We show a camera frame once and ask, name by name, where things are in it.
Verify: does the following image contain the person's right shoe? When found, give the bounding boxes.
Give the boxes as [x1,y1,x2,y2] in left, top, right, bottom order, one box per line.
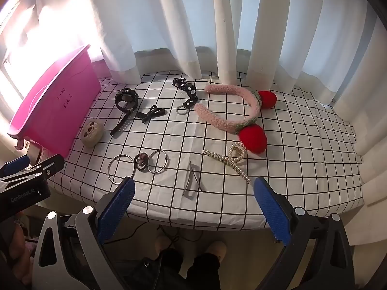
[203,241,227,262]

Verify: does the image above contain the pink fuzzy red-pompom headband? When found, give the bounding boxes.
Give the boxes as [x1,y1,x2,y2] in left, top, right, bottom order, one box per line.
[194,85,277,153]

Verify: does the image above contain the pearl hair claw clip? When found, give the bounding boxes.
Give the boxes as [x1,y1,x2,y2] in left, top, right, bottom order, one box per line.
[202,142,252,185]

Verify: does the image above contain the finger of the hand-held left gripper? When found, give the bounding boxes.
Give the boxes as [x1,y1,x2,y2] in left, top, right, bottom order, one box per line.
[0,155,31,176]
[0,153,65,189]

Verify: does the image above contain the black cable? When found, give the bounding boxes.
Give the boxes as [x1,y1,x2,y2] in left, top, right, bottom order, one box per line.
[119,222,183,248]

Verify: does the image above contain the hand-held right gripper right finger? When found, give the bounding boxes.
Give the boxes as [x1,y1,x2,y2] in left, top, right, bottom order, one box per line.
[253,177,356,290]

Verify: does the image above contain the person's black trousers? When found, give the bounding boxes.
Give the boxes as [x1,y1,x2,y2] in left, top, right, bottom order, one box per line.
[133,248,222,290]

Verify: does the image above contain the beige round hair claw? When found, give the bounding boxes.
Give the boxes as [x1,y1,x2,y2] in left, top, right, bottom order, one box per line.
[80,120,104,148]

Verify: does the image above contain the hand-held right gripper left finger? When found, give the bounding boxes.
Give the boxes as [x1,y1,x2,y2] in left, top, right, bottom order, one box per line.
[32,177,136,290]

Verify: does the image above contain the white black-checked tablecloth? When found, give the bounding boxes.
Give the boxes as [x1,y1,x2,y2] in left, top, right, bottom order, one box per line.
[45,70,364,232]

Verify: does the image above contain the person's left shoe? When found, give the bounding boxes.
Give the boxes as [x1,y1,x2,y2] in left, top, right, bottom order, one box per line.
[154,235,179,256]

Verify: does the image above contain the large silver hoop ring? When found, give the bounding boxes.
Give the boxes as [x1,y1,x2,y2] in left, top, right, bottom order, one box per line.
[108,154,136,185]
[148,149,169,174]

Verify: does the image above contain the small dark ring clip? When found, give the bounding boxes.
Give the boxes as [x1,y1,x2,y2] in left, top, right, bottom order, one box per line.
[134,153,150,171]

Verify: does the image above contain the white curtain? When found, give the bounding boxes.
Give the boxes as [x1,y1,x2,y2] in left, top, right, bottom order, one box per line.
[0,0,387,194]

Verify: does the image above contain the black studded bracelet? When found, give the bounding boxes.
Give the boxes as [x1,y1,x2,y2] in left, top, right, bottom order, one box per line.
[172,78,198,116]

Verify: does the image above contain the pink plastic basin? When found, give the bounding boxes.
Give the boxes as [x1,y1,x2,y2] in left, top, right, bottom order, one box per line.
[7,44,102,158]

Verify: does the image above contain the black bow hair tie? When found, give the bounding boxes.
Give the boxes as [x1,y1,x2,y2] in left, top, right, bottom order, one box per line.
[136,105,166,124]

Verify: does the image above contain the thin black hair clip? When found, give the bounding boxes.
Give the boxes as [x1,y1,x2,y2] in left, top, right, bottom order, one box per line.
[182,161,203,200]

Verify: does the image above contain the black wrist watch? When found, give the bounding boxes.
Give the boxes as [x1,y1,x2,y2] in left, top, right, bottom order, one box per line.
[110,88,140,136]

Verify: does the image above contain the person's shoe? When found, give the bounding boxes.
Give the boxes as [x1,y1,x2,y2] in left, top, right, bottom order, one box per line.
[154,235,179,256]
[203,241,227,262]

